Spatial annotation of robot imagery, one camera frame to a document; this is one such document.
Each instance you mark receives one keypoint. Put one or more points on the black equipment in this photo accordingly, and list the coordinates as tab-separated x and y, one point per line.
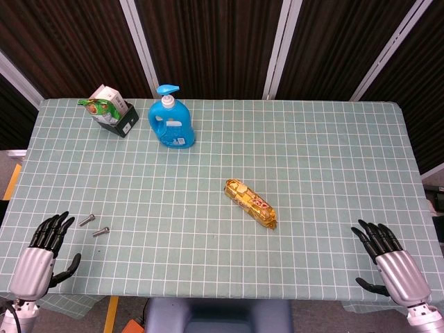
433	192

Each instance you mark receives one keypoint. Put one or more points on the orange device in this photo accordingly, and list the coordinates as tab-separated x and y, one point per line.
135	327

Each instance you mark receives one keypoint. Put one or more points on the gold biscuit packet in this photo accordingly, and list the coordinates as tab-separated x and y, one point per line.
251	204

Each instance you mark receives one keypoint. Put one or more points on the white carton box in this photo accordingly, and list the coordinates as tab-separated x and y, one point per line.
111	95

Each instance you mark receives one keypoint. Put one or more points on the blue pump detergent bottle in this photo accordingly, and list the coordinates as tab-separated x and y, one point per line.
171	125

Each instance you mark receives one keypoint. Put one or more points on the white partition frame post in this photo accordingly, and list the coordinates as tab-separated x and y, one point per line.
17	78
385	52
279	45
138	41

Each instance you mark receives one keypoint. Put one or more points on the white partition base rail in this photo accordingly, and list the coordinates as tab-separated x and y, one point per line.
12	153

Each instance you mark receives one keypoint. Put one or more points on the green snack bag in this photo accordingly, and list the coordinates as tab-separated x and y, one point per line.
100	109

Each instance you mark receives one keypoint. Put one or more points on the green checked tablecloth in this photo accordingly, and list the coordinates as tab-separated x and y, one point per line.
222	243

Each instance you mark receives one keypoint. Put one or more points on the dark ribbed partition panel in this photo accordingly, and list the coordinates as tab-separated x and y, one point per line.
76	45
211	45
14	118
333	45
423	86

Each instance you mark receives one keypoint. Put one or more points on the blue grey robot torso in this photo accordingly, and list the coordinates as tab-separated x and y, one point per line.
218	317

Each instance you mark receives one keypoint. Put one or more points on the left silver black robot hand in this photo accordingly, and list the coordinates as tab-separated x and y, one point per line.
33	270

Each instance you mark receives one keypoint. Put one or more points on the pink object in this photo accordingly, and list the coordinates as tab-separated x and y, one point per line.
437	208

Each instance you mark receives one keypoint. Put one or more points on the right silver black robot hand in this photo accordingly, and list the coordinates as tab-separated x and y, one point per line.
404	277

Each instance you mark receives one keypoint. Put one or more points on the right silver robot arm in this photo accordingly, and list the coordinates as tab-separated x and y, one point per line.
425	319

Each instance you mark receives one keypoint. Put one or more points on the dark green open box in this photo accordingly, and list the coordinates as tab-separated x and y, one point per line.
126	123

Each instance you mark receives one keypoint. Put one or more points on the silver bolt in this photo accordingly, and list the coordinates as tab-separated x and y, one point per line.
101	231
86	220

